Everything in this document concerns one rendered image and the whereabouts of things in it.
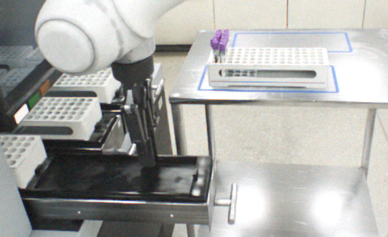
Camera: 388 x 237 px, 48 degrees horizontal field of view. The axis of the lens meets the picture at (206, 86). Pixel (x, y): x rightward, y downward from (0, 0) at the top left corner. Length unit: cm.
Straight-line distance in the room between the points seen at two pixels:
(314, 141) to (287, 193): 76
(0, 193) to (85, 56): 38
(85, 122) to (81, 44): 48
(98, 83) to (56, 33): 60
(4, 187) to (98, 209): 16
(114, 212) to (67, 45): 42
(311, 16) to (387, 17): 50
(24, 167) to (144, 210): 24
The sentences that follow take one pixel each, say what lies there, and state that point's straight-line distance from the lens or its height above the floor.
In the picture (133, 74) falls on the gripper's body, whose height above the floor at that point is 103.
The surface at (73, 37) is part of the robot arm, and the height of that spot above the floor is 118.
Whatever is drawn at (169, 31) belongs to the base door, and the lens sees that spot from 322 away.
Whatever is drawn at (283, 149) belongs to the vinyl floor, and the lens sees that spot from 223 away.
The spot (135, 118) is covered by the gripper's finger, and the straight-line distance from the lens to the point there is 77.
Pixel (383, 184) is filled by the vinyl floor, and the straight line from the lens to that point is 211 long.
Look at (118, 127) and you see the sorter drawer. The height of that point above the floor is 79.
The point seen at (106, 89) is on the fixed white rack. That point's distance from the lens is 108.
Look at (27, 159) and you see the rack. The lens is 91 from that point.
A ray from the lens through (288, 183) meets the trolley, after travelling 162.
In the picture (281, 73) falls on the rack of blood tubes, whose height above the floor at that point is 83.
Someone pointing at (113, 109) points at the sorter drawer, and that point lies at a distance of 109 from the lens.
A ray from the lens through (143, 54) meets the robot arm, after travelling 73.
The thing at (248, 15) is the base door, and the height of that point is 30.
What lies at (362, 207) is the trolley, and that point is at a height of 28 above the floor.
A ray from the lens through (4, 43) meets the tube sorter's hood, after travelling 79.
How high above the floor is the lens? 136
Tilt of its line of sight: 29 degrees down
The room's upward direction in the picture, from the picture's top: 5 degrees counter-clockwise
